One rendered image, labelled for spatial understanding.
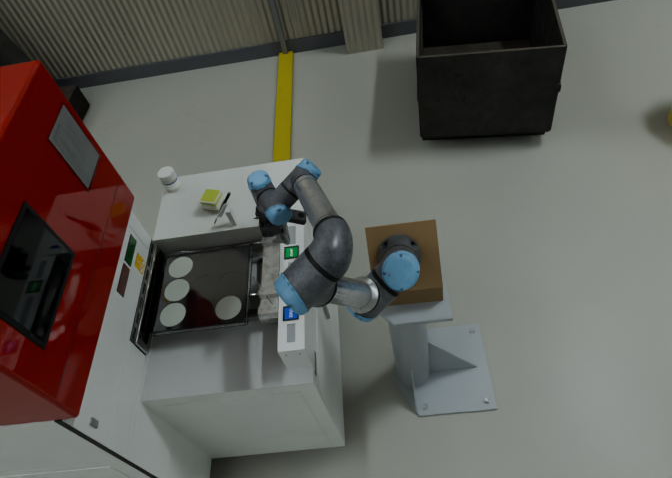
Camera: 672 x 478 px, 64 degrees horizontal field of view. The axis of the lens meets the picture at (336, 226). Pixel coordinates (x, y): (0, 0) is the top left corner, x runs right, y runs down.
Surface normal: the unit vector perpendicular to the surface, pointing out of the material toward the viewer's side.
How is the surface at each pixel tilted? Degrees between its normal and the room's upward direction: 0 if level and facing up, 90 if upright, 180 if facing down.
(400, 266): 45
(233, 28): 90
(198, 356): 0
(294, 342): 0
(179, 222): 0
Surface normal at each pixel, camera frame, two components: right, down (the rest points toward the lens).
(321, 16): 0.04, 0.78
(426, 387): -0.16, -0.62
